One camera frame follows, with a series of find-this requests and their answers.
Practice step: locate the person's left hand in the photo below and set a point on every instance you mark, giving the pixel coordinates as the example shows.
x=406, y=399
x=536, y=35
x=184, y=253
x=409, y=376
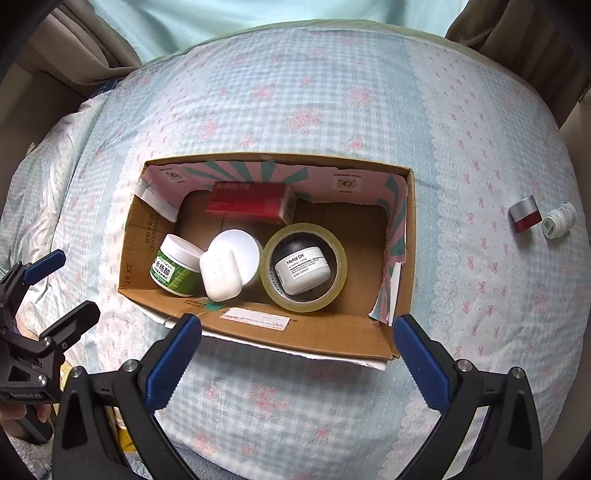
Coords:
x=11, y=417

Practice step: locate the cardboard box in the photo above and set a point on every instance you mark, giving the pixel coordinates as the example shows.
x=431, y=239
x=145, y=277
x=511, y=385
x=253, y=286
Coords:
x=323, y=332

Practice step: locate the small white bottle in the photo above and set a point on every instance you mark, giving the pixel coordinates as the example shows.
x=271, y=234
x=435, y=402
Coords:
x=558, y=221

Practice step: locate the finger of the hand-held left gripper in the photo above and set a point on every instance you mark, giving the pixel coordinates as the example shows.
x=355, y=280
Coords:
x=44, y=266
x=71, y=321

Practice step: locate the red jar with silver lid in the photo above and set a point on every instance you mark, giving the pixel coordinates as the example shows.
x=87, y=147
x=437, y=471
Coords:
x=525, y=214

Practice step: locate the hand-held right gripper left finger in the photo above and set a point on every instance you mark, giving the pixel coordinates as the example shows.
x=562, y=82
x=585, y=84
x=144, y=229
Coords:
x=171, y=360

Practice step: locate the clear tape roll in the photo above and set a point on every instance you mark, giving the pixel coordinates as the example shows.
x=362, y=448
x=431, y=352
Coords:
x=268, y=281

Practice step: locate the green jar with white lid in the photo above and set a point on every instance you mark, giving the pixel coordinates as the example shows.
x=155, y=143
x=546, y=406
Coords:
x=173, y=272

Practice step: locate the red rectangular box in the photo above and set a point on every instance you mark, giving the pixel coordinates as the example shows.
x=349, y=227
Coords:
x=244, y=203

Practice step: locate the white earbuds case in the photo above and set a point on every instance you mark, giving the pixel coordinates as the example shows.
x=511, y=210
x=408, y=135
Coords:
x=221, y=277

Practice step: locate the white round jar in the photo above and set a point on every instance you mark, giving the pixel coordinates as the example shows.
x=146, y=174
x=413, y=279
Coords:
x=242, y=249

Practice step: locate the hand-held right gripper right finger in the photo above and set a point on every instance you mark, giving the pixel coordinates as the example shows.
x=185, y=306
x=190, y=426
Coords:
x=422, y=360

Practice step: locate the white pillow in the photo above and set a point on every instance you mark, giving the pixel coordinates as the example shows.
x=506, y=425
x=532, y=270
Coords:
x=51, y=157

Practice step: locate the yellow cloth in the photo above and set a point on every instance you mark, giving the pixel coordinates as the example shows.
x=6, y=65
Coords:
x=123, y=427

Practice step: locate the light blue hanging cloth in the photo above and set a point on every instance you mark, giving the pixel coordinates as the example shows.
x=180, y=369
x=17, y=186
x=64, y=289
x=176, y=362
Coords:
x=277, y=18

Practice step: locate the black jar with white label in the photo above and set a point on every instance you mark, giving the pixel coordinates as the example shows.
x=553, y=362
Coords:
x=302, y=272

